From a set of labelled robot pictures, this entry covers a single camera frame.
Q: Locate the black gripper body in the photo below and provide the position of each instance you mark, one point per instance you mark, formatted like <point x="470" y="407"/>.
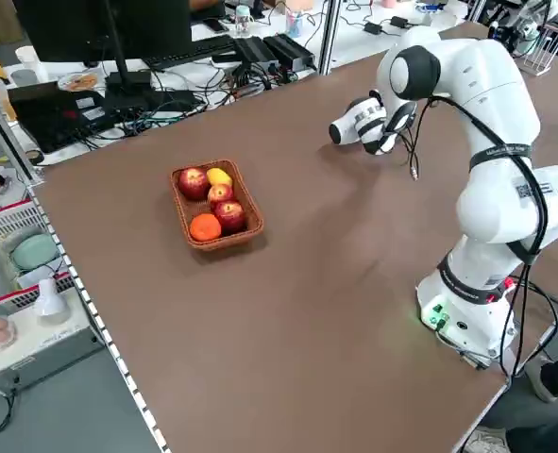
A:
<point x="504" y="33"/>

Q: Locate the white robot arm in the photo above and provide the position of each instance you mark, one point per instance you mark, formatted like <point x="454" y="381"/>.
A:
<point x="486" y="71"/>
<point x="545" y="7"/>

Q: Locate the clear cup rack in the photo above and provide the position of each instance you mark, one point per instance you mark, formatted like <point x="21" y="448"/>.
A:
<point x="536" y="70"/>

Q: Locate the blue pen cup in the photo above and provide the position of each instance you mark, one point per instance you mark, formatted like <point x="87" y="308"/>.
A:
<point x="295" y="26"/>

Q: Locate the plate of snacks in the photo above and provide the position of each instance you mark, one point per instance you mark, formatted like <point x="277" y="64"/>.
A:
<point x="76" y="81"/>

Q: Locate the white paper cup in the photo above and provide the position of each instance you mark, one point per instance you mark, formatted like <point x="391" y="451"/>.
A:
<point x="30" y="61"/>

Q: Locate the grey cup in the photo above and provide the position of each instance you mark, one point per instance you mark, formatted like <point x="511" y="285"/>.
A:
<point x="22" y="78"/>

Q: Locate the pale green plate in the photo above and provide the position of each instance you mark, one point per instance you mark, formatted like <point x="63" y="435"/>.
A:
<point x="35" y="250"/>

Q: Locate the black power adapter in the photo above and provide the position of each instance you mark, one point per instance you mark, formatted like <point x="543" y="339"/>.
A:
<point x="373" y="28"/>
<point x="399" y="21"/>

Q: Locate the white side desk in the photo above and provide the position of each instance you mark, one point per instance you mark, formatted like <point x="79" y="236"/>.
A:
<point x="354" y="52"/>

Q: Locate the black finned power supply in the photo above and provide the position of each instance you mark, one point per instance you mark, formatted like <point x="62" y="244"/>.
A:
<point x="257" y="51"/>
<point x="290" y="49"/>

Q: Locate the clear drinking bottle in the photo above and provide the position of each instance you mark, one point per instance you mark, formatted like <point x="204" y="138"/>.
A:
<point x="243" y="23"/>

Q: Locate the black keyboard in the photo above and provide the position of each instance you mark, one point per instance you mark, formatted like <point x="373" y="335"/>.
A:
<point x="189" y="49"/>

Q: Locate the yellow lemon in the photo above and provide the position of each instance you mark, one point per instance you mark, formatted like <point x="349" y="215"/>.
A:
<point x="219" y="176"/>

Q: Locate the red apple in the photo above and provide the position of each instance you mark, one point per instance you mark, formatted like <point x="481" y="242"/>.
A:
<point x="220" y="193"/>
<point x="193" y="182"/>
<point x="230" y="217"/>

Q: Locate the person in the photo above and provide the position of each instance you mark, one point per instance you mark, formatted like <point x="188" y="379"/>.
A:
<point x="554" y="380"/>

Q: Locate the brown wicker basket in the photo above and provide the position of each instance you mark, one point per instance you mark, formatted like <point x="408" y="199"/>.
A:
<point x="198" y="207"/>

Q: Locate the black flat device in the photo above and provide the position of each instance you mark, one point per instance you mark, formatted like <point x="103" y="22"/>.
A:
<point x="156" y="99"/>

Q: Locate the orange fruit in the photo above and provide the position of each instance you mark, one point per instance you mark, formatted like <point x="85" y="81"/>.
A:
<point x="205" y="227"/>

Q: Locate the black monitor stand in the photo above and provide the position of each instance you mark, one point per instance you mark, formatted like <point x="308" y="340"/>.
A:
<point x="128" y="80"/>

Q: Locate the black monitor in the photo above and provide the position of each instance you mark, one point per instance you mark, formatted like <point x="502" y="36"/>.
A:
<point x="71" y="28"/>

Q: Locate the dark tape roll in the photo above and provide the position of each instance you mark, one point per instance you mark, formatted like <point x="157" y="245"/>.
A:
<point x="33" y="157"/>

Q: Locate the orange juice bottle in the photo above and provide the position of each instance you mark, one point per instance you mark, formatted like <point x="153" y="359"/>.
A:
<point x="4" y="101"/>

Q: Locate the red white plastic basket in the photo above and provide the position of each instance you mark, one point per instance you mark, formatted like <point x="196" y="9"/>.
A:
<point x="5" y="222"/>

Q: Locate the grey cabinet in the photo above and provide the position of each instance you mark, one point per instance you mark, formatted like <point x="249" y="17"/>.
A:
<point x="47" y="358"/>

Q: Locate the aluminium frame post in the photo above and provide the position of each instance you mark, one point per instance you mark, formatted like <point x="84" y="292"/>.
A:
<point x="329" y="38"/>
<point x="16" y="141"/>

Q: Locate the grey table edge rail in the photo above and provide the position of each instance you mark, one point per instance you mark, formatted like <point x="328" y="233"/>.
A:
<point x="111" y="347"/>

